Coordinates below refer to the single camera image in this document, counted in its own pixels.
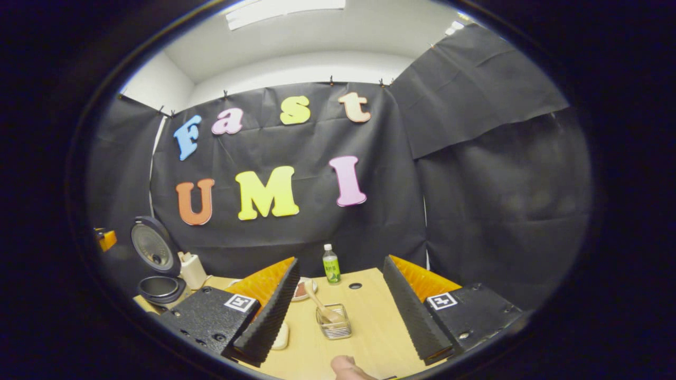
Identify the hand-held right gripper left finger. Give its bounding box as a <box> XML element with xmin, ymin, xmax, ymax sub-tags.
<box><xmin>158</xmin><ymin>257</ymin><xmax>301</xmax><ymax>368</ymax></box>

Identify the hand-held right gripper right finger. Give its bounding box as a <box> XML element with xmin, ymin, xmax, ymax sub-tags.
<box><xmin>383</xmin><ymin>255</ymin><xmax>529</xmax><ymax>366</ymax></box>

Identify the dark grey rice cooker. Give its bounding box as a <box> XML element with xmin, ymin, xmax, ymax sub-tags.
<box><xmin>130</xmin><ymin>215</ymin><xmax>186</xmax><ymax>304</ymax></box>

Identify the wooden spoon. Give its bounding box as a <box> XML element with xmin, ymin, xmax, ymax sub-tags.
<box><xmin>304</xmin><ymin>280</ymin><xmax>344</xmax><ymax>324</ymax></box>

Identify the wire chopstick holder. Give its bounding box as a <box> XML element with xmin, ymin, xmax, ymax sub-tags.
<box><xmin>316</xmin><ymin>303</ymin><xmax>353</xmax><ymax>340</ymax></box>

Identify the white round plate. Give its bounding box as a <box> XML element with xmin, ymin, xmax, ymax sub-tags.
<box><xmin>293</xmin><ymin>277</ymin><xmax>318</xmax><ymax>302</ymax></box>

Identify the green drink bottle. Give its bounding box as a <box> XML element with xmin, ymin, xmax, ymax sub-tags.
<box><xmin>323</xmin><ymin>243</ymin><xmax>341</xmax><ymax>284</ymax></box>

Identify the white toaster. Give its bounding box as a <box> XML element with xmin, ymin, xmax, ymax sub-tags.
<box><xmin>177</xmin><ymin>253</ymin><xmax>208</xmax><ymax>290</ymax></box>

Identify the black backdrop cloth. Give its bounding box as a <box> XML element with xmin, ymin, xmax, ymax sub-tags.
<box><xmin>87</xmin><ymin>24</ymin><xmax>592</xmax><ymax>312</ymax></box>

